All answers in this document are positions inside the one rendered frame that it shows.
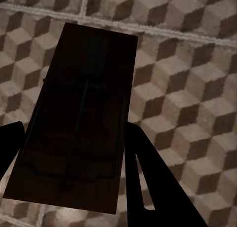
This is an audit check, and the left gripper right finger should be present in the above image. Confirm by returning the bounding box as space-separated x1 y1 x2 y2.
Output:
124 121 208 227

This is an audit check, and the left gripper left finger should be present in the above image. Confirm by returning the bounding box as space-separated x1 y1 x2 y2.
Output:
0 121 25 180

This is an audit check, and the mousetrap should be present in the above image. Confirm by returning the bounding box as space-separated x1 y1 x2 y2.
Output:
3 22 138 215

